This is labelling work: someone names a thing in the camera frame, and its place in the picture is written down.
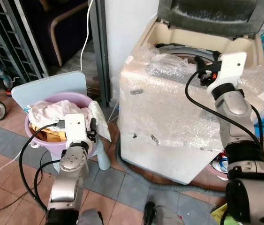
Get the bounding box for grey left robot foot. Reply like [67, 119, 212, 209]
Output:
[77, 209, 105, 225]

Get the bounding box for grey right robot foot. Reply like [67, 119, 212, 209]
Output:
[143, 201, 185, 225]

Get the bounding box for white hanging power cable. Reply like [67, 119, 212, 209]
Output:
[79, 0, 95, 72]

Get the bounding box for brown yellow garment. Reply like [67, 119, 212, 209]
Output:
[30, 123, 68, 143]

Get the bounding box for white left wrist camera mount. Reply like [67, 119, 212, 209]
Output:
[63, 113, 89, 144]

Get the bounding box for thin white floor cable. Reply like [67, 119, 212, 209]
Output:
[0, 149, 27, 184]

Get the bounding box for white patterned cloth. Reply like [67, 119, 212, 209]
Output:
[88, 100, 113, 143]

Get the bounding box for white top-load washing machine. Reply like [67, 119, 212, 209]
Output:
[117, 0, 264, 186]

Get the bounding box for white crumpled garment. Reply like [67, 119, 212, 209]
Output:
[28, 99, 93, 130]

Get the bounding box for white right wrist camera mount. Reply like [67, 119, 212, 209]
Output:
[206, 52, 248, 89]

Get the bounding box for grey washing machine lid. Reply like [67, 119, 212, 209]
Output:
[156, 0, 264, 39]

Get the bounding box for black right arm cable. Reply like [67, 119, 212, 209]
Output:
[184, 67, 264, 151]

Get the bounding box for black metal grille door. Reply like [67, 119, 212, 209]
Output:
[0, 0, 44, 84]

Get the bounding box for long black left arm cable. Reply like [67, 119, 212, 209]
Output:
[18, 123, 67, 212]

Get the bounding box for white blue sneaker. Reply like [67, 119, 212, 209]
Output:
[211, 157, 232, 181]

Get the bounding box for light blue plastic stool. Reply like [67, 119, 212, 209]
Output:
[11, 70, 112, 172]

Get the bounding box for short black left arm cable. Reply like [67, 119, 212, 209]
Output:
[33, 158, 62, 203]

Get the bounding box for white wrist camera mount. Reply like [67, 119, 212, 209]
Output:
[206, 52, 248, 89]
[63, 113, 89, 144]

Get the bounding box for grey robot foot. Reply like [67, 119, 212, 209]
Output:
[143, 201, 185, 225]
[77, 209, 105, 225]

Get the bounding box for clear bubble wrap sheet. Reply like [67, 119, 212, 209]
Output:
[117, 46, 264, 153]

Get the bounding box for dark armchair with wooden arm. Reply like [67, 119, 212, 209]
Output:
[31, 0, 93, 67]

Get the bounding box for yellow green plastic bag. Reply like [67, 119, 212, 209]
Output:
[210, 203, 232, 225]

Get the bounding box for dark grey door frame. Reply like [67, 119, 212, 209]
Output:
[88, 0, 112, 107]

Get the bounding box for purple plastic basin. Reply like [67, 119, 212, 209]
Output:
[24, 91, 99, 158]

